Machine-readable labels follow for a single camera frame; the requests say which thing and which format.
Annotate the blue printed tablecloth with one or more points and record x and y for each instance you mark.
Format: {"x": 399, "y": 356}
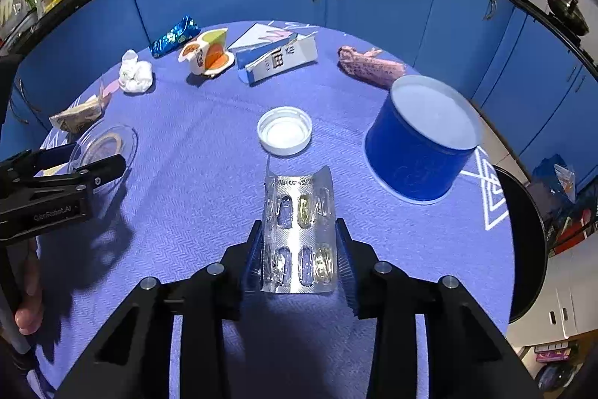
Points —
{"x": 187, "y": 193}

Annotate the pink crumpled wrapper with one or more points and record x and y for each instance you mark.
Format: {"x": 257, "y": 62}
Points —
{"x": 373, "y": 69}

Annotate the orange white paper carton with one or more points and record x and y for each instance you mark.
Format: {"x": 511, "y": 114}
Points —
{"x": 205, "y": 53}

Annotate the blue plastic bag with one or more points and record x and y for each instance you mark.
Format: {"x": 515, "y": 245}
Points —
{"x": 553, "y": 174}

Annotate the white crumpled tissue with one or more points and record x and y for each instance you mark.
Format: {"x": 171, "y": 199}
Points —
{"x": 135, "y": 74}

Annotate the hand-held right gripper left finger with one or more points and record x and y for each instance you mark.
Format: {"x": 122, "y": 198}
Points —
{"x": 256, "y": 256}

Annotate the white round plastic lid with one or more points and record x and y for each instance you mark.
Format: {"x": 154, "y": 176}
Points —
{"x": 285, "y": 132}

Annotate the white low cabinet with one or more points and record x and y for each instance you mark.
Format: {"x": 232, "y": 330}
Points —
{"x": 560, "y": 296}

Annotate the blue round container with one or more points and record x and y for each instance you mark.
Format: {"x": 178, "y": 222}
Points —
{"x": 411, "y": 156}

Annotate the beige crumpled packet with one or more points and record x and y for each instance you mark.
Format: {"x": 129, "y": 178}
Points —
{"x": 77, "y": 116}

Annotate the torn blue white carton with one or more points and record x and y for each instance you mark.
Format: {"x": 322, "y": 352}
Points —
{"x": 280, "y": 62}

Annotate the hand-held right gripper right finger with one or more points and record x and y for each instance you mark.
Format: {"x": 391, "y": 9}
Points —
{"x": 345, "y": 268}

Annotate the person's left hand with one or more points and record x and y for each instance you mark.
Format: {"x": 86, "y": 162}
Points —
{"x": 30, "y": 315}

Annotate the blue foil snack wrapper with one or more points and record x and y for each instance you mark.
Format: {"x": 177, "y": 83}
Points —
{"x": 173, "y": 36}

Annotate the silver pill blister pack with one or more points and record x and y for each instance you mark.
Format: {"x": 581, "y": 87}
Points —
{"x": 299, "y": 240}

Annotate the clear round plastic lid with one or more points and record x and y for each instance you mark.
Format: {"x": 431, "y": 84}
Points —
{"x": 110, "y": 139}

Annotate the dark pot with lid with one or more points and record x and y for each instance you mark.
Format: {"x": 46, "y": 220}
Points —
{"x": 567, "y": 13}

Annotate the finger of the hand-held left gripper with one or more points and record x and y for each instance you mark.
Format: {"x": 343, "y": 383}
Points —
{"x": 105, "y": 169}
{"x": 56, "y": 156}

